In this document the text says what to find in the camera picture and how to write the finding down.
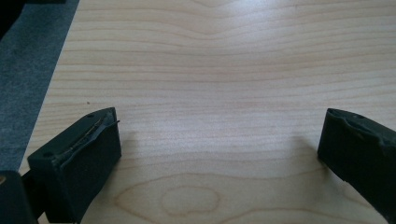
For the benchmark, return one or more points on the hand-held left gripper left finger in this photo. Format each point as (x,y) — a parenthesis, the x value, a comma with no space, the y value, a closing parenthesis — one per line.
(81,161)

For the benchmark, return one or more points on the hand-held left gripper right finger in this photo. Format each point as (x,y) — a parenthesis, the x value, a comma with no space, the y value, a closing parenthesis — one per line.
(358,152)

